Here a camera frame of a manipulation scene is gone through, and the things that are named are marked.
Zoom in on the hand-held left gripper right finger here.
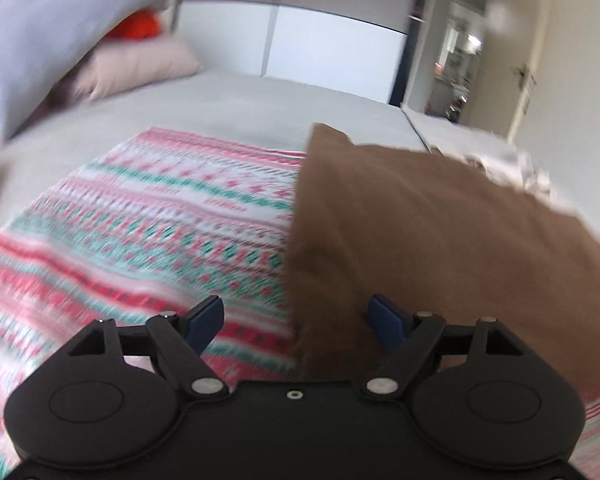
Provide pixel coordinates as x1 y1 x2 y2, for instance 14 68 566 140
364 294 525 402

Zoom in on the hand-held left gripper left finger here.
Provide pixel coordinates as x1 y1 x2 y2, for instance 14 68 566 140
69 295 230 402

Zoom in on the brown jacket with fur collar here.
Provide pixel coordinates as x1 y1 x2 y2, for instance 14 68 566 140
285 122 600 402

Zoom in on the red green patterned blanket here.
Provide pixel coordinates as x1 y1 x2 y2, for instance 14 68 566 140
0 127 600 480

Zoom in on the white folded cloth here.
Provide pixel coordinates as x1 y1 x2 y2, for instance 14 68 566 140
401 102 582 217

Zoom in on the bed with grey sheet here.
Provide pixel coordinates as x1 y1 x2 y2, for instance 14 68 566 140
0 67 600 461

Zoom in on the pink pillow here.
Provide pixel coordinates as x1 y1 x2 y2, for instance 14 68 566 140
47 37 202 111

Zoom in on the white grey wardrobe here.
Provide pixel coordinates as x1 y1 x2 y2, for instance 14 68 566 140
172 0 422 107

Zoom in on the white door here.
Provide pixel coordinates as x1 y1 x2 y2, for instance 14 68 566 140
467 0 542 144

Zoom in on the orange plush item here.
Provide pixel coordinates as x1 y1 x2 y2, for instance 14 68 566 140
105 6 164 42

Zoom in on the dark door handle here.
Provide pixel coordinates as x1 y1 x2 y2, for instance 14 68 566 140
511 64 539 92

